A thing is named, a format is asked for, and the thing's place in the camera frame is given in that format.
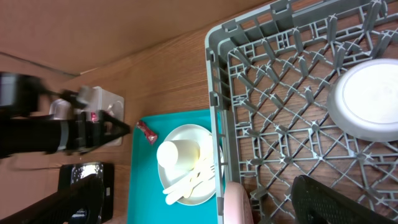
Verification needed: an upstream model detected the pink round plate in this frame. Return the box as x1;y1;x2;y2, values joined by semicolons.
223;182;254;224

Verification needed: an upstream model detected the white plastic cup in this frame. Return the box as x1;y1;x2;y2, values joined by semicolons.
157;139;200;170

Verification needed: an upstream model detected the clear plastic bin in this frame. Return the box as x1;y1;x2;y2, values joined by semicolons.
49;86;125;147

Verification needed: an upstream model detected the black tray with rice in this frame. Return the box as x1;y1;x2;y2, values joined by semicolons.
58;162;115;223

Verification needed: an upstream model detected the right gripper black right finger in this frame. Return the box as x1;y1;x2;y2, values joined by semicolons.
291;175;396;224

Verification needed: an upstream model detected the grey plastic dishwasher rack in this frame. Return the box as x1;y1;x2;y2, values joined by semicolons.
205;0;397;223

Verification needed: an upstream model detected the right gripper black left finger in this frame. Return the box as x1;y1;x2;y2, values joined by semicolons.
1;174;104;224

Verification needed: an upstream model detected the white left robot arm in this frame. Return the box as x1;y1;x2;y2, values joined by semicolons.
1;72;131;158

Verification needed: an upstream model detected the small red candy wrapper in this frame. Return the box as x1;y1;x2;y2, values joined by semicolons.
136;120;158;145

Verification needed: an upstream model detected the grey bowl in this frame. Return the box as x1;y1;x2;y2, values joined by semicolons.
326;58;397;142

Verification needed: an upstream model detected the teal serving tray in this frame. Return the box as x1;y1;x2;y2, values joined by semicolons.
127;109;218;224

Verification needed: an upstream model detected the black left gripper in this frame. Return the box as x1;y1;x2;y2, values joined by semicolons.
58;110;131;154

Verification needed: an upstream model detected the white plastic fork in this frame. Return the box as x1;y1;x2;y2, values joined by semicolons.
165;168;215;205

